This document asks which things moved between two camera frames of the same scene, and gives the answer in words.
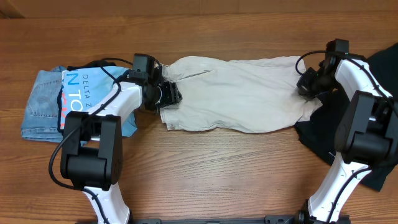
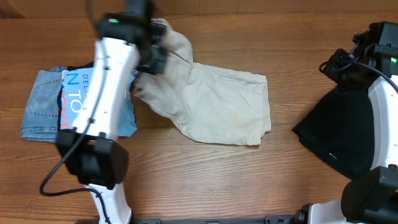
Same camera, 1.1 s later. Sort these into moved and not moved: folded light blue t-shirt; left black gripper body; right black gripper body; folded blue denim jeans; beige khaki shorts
Moved: right black gripper body; beige khaki shorts; left black gripper body
Not moved: folded light blue t-shirt; folded blue denim jeans
